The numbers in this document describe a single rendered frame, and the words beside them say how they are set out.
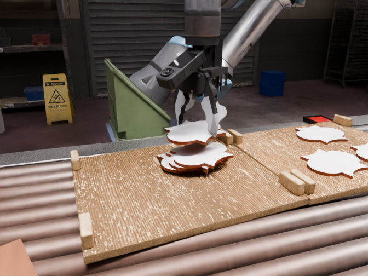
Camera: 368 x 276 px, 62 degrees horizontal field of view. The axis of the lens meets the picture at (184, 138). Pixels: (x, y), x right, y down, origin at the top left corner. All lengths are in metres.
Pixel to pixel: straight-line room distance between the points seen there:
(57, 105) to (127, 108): 3.17
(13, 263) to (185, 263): 0.24
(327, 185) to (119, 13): 4.82
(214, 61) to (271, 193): 0.31
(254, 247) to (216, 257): 0.07
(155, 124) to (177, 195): 0.45
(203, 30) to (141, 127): 0.46
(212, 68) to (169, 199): 0.29
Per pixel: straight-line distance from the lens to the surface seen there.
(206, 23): 0.64
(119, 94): 0.96
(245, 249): 0.51
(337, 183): 0.71
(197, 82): 0.66
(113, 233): 0.52
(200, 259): 0.49
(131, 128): 1.00
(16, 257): 0.35
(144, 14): 5.34
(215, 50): 0.69
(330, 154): 0.82
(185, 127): 0.72
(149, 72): 1.04
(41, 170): 0.81
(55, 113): 4.13
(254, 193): 0.62
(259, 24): 1.03
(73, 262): 0.51
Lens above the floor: 1.25
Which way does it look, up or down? 21 degrees down
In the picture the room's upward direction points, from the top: straight up
